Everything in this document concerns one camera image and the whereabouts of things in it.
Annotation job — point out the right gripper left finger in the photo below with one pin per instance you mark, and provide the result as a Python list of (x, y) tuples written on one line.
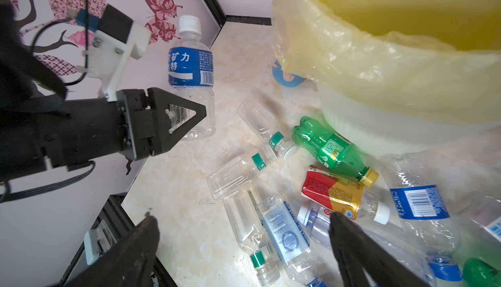
[(127, 262)]

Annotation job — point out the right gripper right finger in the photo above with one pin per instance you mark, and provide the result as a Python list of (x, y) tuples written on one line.
[(358, 256)]

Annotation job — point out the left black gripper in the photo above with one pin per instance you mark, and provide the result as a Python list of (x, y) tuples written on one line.
[(83, 130)]

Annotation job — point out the blue label bottle gripper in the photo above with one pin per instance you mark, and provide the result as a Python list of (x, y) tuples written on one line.
[(191, 74)]

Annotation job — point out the clear square bottle green cap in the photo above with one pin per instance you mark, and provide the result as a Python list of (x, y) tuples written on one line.
[(240, 170)]

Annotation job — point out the green bottle yellow cap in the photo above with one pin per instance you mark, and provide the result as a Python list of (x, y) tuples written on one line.
[(478, 273)]

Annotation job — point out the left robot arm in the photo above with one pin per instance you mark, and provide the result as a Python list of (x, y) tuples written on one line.
[(28, 88)]

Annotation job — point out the green bottle near bin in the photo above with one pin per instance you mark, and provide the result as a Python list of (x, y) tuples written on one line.
[(333, 151)]

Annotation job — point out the white plastic waste bin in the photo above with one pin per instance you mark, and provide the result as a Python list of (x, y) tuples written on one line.
[(378, 132)]

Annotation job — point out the yellow plastic bin liner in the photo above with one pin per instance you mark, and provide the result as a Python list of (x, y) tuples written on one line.
[(438, 60)]

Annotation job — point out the clear bottle light blue label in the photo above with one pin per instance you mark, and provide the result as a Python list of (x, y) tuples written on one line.
[(289, 241)]

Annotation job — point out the clear bottle purple cap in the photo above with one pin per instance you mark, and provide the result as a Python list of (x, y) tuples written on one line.
[(316, 221)]

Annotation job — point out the red yellow label bottle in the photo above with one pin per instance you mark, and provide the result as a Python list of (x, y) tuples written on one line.
[(340, 194)]

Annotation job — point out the clear bottle green cap front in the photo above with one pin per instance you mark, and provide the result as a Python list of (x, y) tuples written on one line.
[(251, 237)]

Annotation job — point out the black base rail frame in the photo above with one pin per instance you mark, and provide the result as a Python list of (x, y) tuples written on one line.
[(115, 223)]

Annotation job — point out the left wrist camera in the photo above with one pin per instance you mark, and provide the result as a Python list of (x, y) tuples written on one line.
[(116, 38)]

